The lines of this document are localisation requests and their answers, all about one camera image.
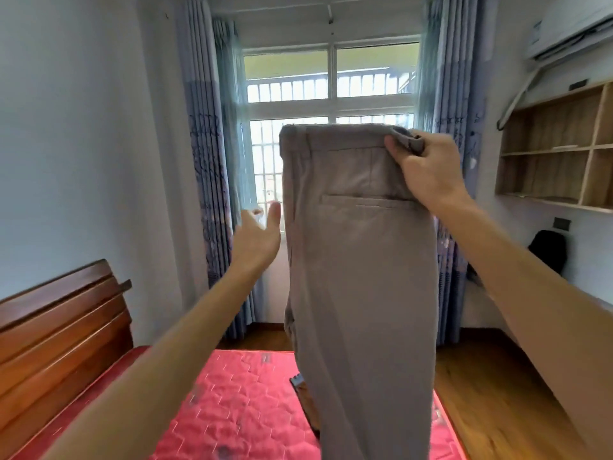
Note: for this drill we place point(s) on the person's left hand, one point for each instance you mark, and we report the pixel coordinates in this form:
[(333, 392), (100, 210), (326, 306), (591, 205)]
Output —
[(253, 244)]

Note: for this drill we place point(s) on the person's right hand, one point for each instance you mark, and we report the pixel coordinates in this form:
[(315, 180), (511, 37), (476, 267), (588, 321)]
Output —
[(433, 174)]

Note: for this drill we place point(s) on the person's left thumb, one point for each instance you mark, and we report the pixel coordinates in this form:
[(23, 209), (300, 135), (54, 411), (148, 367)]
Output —
[(274, 220)]

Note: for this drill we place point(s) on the person's right thumb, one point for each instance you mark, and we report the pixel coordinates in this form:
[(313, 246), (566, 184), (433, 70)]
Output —
[(395, 148)]

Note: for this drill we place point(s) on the grey trousers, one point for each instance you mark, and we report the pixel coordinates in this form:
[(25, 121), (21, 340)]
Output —
[(359, 292)]

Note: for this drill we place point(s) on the person's left forearm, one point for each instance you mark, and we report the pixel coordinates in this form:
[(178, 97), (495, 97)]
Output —
[(158, 364)]

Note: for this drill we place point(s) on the person's right forearm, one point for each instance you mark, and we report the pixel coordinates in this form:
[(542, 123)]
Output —
[(531, 306)]

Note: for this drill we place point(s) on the blue patterned curtain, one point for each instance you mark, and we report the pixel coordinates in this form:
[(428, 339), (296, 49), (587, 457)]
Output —
[(448, 114), (210, 162)]

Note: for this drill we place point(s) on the white framed window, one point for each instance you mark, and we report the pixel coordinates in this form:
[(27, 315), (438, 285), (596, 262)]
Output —
[(306, 105)]

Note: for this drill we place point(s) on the red quilted mattress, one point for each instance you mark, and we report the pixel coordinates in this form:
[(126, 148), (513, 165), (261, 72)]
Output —
[(239, 407)]

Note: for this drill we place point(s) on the white air conditioner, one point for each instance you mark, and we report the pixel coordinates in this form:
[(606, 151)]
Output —
[(570, 26)]

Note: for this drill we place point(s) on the brown wooden headboard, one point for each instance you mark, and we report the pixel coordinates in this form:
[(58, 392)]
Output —
[(57, 344)]

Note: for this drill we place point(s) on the wooden wall shelf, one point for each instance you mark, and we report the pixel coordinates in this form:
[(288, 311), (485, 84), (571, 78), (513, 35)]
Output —
[(555, 148)]

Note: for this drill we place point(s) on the black wall socket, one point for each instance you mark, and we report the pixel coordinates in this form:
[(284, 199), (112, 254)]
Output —
[(562, 224)]

